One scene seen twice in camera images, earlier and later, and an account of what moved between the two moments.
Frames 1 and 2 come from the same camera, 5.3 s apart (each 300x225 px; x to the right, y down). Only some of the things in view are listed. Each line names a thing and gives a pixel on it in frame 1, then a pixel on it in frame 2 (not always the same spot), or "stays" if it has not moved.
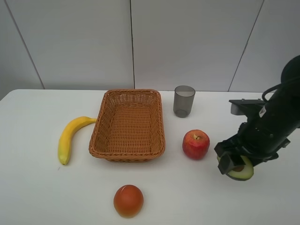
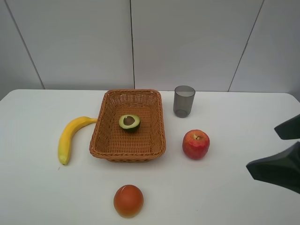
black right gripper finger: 226,146 → 289,129
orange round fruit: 128,200 stays
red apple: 196,144 stays
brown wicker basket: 130,126 stays
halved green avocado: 241,172 → 129,121
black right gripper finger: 225,163 → 283,168
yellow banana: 68,130 stays
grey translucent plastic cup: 183,100 stays
